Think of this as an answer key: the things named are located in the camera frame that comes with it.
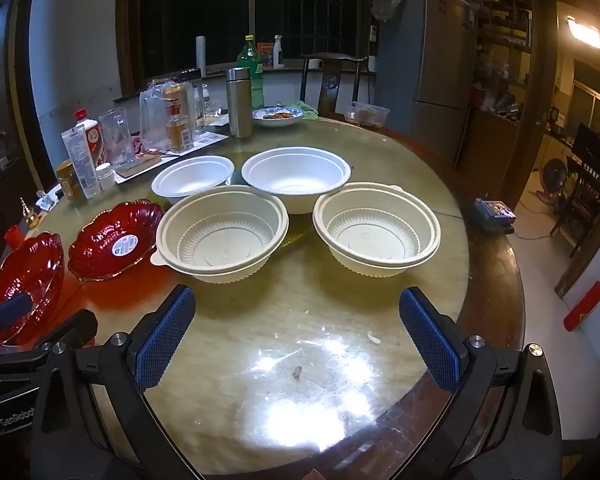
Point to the blue card box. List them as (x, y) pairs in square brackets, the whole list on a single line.
[(495, 212)]

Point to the crumpled clear wrapper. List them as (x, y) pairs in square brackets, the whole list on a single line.
[(47, 201)]

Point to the dark wooden sideboard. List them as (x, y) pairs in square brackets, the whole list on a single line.
[(0, 195)]

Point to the red plate with sticker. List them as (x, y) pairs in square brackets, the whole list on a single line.
[(105, 240)]

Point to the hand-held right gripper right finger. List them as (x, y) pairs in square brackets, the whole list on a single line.
[(430, 340)]

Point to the dark wooden chair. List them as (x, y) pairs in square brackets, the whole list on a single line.
[(332, 85)]

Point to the printed leaflet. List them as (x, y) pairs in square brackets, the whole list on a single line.
[(212, 138)]

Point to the green plastic bottle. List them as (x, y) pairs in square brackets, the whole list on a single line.
[(250, 57)]

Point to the green cloth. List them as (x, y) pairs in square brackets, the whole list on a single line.
[(304, 109)]

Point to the grey refrigerator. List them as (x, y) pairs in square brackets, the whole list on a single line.
[(442, 60)]

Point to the thin book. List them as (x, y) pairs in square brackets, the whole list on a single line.
[(137, 165)]

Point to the red cup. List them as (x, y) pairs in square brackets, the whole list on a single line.
[(14, 236)]

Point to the red glass plate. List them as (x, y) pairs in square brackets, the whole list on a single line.
[(30, 270)]

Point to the white paper roll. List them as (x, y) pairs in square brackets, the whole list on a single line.
[(200, 52)]

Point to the black speaker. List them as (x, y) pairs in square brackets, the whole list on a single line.
[(597, 152)]

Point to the amber jar with gold lid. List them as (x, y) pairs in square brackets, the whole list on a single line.
[(69, 182)]

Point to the dark round tin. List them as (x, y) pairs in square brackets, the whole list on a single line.
[(191, 75)]

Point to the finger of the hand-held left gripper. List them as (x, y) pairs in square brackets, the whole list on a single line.
[(67, 327), (10, 310)]

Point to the dark window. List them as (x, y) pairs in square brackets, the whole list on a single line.
[(205, 0)]

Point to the clear bottle with red cap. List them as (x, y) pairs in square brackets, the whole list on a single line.
[(82, 160)]

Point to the clear glass cup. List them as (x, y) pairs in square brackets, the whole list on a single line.
[(116, 135)]

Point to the clear plastic bag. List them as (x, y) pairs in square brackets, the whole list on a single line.
[(152, 120)]

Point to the wooden shelf cabinet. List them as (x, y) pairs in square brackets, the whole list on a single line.
[(505, 60)]

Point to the white spray bottle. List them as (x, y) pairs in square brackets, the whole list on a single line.
[(278, 55)]

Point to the steel thermos flask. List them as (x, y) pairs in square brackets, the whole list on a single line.
[(239, 105)]

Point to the plastic bag on refrigerator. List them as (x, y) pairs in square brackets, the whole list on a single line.
[(390, 5)]

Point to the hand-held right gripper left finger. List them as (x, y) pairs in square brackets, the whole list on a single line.
[(165, 340)]

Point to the red packet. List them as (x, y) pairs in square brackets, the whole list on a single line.
[(585, 306)]

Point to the small amber liquor bottle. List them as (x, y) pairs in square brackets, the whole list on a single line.
[(180, 135)]

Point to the blue white plate with food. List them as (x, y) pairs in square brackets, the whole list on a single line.
[(277, 119)]

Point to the small white foam bowl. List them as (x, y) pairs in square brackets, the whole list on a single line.
[(192, 175)]

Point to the large white foam bowl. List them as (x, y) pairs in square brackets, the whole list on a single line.
[(295, 170)]

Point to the red box on windowsill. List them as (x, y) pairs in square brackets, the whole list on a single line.
[(266, 55)]

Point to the small white jar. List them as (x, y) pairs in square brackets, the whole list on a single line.
[(106, 177)]

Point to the floor fan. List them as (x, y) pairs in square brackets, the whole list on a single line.
[(554, 177)]

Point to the clear plastic food container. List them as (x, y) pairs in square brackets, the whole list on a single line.
[(366, 115)]

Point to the white scrap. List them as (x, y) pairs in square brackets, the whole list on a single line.
[(374, 338)]

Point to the white mug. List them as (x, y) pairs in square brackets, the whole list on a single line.
[(315, 64)]

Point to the cream plastic bowl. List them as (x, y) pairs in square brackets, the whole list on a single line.
[(220, 240), (375, 235)]

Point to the wall lamp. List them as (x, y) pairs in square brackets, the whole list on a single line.
[(586, 32)]

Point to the gold gourd ornament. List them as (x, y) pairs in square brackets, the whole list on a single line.
[(30, 215)]

